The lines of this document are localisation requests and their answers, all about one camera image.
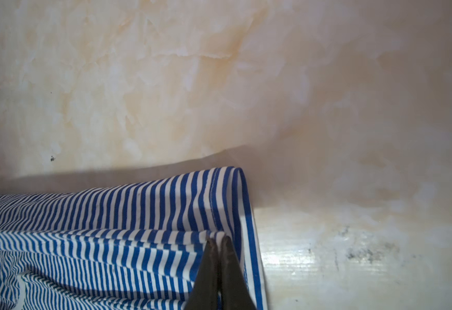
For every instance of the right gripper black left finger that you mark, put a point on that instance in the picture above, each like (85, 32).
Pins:
(204, 295)

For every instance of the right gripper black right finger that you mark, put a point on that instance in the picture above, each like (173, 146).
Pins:
(234, 291)

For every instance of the navy white striped tank top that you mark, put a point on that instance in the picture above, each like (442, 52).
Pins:
(135, 246)

